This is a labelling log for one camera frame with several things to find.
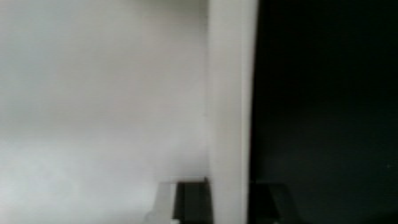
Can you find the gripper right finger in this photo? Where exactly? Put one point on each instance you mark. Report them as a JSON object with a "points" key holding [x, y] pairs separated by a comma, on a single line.
{"points": [[273, 206]]}

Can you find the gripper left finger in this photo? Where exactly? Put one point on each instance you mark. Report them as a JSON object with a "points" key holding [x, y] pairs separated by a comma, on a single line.
{"points": [[184, 203]]}

